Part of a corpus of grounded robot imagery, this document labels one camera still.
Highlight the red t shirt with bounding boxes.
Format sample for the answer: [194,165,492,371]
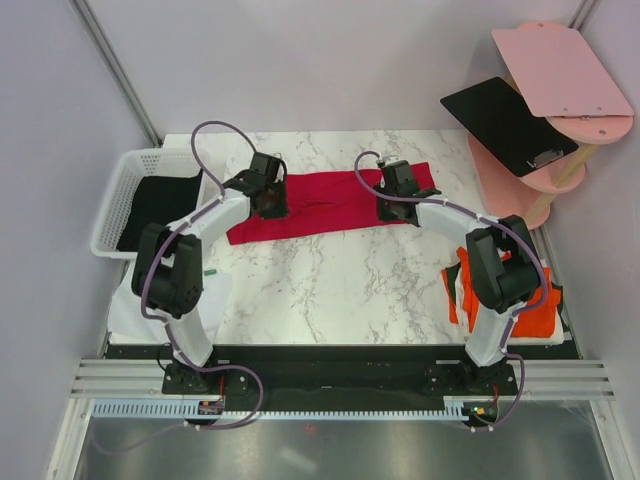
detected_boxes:
[227,161,435,247]

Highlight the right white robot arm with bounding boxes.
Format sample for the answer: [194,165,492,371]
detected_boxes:
[371,189,546,394]

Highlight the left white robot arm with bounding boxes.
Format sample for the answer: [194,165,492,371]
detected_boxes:
[131,162,288,393]

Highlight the white folded cloth under stack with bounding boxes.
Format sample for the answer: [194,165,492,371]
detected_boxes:
[462,299,569,349]

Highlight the green t shirt under orange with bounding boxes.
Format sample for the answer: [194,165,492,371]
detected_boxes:
[441,263,469,308]

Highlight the black t shirt in basket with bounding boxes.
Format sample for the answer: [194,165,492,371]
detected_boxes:
[116,171,203,252]

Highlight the white plastic laundry basket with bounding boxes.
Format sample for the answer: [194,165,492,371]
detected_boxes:
[91,148,218,261]

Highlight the black clipboard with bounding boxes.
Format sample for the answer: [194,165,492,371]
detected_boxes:
[440,77,578,177]

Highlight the pink wooden shelf stand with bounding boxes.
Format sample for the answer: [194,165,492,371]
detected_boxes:
[467,22,634,229]

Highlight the white paper sheet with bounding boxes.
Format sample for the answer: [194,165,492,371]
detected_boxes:
[107,262,232,345]

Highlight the orange folded t shirt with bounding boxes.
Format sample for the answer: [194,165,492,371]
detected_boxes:
[441,247,563,344]

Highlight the pink clipboard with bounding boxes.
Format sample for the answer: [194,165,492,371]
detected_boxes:
[492,24,634,117]

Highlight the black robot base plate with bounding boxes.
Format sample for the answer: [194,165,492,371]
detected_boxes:
[162,345,518,410]

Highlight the white slotted cable duct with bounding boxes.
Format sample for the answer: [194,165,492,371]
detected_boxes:
[91,398,469,422]

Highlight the aluminium frame post right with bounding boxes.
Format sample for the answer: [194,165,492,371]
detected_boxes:
[568,0,601,32]

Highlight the aluminium frame post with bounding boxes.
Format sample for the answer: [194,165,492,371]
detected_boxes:
[568,0,601,32]
[69,0,163,148]

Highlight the aluminium rail extrusion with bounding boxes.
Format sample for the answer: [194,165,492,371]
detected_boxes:
[71,359,164,399]

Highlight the aluminium frame post left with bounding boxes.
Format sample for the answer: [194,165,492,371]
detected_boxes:
[69,0,163,148]

